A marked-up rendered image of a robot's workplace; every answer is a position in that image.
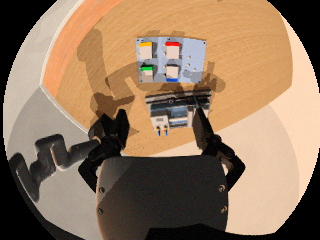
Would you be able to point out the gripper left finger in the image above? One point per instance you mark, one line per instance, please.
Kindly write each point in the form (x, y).
(110, 146)

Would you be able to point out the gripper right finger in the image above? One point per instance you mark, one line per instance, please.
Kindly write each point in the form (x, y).
(211, 144)

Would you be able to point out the beige block with red end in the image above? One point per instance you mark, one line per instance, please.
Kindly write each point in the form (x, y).
(172, 50)

